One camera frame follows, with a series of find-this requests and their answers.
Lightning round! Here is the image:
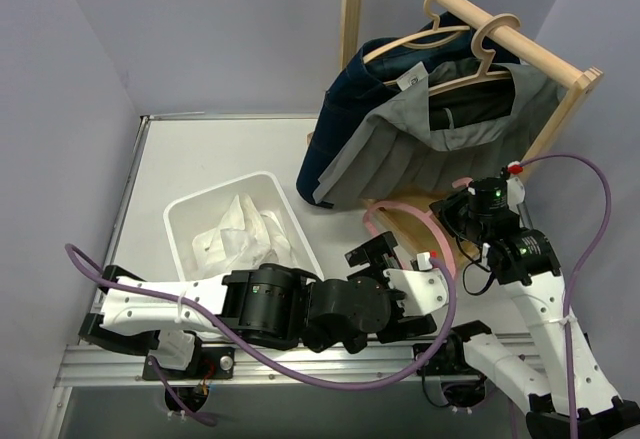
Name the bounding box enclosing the pink plastic hanger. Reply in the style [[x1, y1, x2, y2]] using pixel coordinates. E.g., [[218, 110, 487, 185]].
[[362, 186, 464, 277]]

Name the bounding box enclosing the white pleated skirt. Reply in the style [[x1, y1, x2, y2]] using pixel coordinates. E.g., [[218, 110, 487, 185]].
[[192, 193, 297, 279]]

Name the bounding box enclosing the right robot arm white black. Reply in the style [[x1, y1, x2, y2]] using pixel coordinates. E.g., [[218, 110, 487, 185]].
[[430, 178, 639, 438]]

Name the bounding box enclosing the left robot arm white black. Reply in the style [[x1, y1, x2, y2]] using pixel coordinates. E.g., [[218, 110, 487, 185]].
[[79, 233, 448, 378]]

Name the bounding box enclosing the grey pleated skirt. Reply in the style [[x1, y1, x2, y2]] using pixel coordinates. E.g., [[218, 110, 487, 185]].
[[312, 58, 566, 207]]

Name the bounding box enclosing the beige hanger front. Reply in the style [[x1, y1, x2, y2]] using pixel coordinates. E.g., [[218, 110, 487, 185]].
[[428, 13, 521, 97]]

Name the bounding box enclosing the beige hanger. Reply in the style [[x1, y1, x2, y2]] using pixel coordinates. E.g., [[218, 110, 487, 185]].
[[428, 13, 521, 97], [363, 0, 471, 64]]

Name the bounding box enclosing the dark blue denim skirt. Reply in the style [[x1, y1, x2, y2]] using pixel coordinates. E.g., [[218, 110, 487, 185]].
[[296, 30, 515, 208]]

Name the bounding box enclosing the beige hanger rear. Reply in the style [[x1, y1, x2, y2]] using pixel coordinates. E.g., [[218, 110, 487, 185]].
[[363, 0, 471, 64]]

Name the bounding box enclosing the white plastic basket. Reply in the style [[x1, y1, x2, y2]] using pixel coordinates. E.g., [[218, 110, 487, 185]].
[[164, 171, 323, 281]]

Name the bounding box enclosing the wooden clothes rack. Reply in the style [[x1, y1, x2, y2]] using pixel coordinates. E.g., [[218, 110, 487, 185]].
[[340, 0, 605, 270]]

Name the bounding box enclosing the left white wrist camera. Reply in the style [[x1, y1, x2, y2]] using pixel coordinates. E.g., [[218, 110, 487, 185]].
[[383, 252, 449, 317]]

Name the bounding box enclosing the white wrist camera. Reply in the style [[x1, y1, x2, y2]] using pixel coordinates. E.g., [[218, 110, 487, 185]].
[[383, 252, 449, 317], [501, 161, 526, 212]]

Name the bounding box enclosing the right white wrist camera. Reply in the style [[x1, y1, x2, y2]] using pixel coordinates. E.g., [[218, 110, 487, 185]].
[[501, 161, 526, 212]]

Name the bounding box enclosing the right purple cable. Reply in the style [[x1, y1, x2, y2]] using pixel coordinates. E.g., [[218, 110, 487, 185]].
[[519, 153, 612, 439]]

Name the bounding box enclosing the purple cable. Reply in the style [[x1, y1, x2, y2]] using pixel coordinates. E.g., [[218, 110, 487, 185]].
[[64, 243, 457, 426], [519, 153, 612, 439]]

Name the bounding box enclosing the aluminium mounting rail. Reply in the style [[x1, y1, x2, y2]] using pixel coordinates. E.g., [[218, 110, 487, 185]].
[[53, 341, 546, 388]]

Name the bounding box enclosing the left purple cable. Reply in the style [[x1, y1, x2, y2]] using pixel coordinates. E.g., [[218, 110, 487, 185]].
[[64, 243, 457, 426]]

